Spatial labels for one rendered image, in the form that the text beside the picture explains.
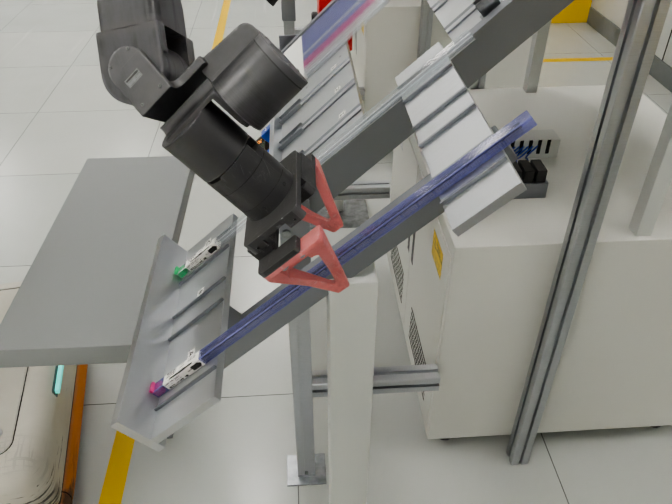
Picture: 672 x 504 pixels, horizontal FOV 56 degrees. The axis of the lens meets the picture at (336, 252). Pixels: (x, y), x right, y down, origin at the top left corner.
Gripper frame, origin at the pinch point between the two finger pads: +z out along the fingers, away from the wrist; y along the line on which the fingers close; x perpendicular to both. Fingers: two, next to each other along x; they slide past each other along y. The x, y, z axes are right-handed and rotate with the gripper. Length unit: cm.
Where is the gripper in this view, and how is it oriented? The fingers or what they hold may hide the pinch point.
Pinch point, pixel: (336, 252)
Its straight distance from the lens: 63.0
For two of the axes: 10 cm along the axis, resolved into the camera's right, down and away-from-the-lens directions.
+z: 6.6, 5.7, 4.9
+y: -0.5, -6.2, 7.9
